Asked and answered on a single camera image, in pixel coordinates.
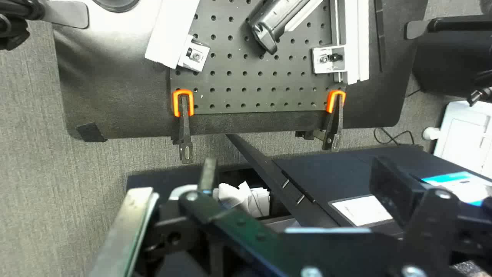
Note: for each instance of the white fiducial marker tag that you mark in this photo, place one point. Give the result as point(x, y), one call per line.
point(193, 54)
point(329, 60)

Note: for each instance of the black covered table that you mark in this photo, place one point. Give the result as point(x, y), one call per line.
point(112, 77)

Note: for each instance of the silver black robot base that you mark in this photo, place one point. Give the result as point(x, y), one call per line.
point(276, 23)

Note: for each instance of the grey flat plate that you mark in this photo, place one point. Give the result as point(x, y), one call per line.
point(66, 12)

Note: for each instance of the black office chair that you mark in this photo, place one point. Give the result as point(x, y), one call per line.
point(450, 55)

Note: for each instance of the gripper right finger with silver pad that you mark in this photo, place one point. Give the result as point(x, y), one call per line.
point(427, 231)

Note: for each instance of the small black box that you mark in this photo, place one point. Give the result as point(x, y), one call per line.
point(393, 189)

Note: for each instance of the black perforated pegboard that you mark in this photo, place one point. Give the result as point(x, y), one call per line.
point(255, 77)

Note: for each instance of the silver aluminium extrusion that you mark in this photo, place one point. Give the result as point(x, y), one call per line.
point(350, 35)

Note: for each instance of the gripper left finger with silver pad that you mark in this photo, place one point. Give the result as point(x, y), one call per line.
point(123, 231)

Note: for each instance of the white box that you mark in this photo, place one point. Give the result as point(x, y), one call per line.
point(466, 135)

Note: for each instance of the orange black clamp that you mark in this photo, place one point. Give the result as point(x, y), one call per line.
point(333, 117)
point(183, 123)

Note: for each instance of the white label sticker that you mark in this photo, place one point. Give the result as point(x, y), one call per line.
point(361, 209)

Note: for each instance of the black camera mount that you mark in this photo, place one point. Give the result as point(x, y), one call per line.
point(12, 23)

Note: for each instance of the white crumpled cloth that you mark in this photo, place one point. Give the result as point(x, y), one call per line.
point(240, 195)

